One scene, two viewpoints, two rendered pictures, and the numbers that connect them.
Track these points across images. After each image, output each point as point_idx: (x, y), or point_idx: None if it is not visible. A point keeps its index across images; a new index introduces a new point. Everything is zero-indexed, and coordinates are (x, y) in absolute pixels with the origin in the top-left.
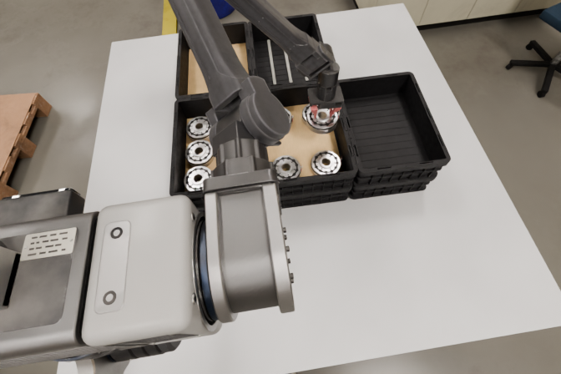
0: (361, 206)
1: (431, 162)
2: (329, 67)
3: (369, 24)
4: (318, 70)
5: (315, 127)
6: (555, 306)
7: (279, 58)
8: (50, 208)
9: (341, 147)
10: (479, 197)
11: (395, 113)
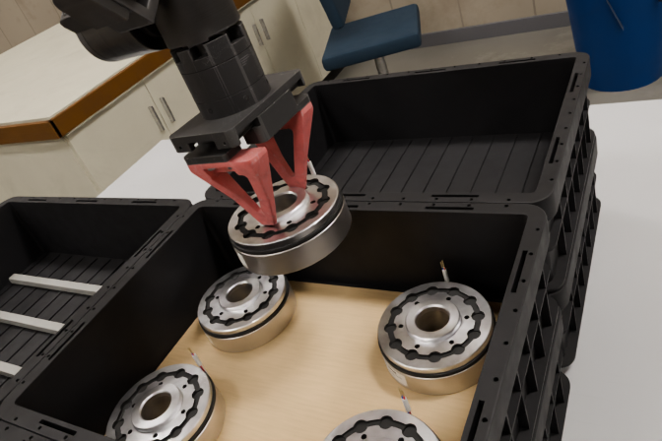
0: (607, 350)
1: (574, 81)
2: None
3: (143, 189)
4: None
5: (308, 230)
6: None
7: (3, 342)
8: None
9: (402, 268)
10: (650, 133)
11: (375, 159)
